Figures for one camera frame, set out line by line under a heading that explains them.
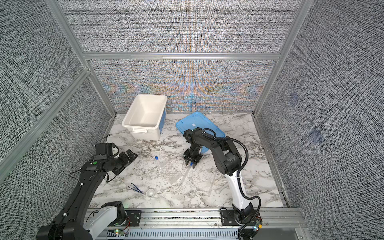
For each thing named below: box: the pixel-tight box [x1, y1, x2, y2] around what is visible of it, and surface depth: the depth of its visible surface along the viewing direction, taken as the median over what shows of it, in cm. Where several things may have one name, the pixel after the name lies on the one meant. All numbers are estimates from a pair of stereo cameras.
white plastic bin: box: [121, 94, 168, 141], surface depth 105 cm
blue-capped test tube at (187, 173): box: [182, 162, 194, 185], surface depth 90 cm
